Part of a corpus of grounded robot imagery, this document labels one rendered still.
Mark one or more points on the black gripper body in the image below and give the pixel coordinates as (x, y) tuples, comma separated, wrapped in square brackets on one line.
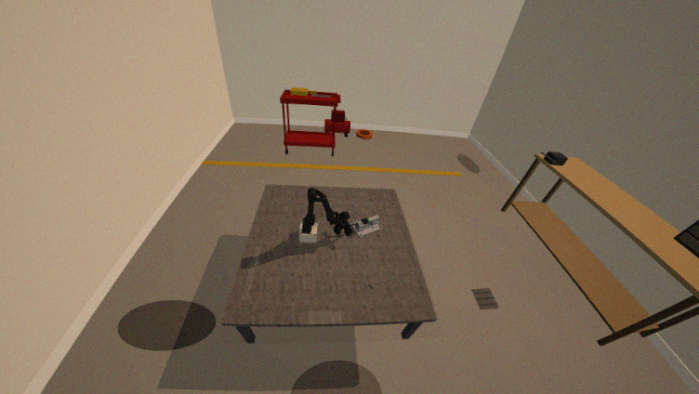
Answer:
[(348, 230)]

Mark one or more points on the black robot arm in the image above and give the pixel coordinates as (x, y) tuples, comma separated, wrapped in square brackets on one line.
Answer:
[(308, 221)]

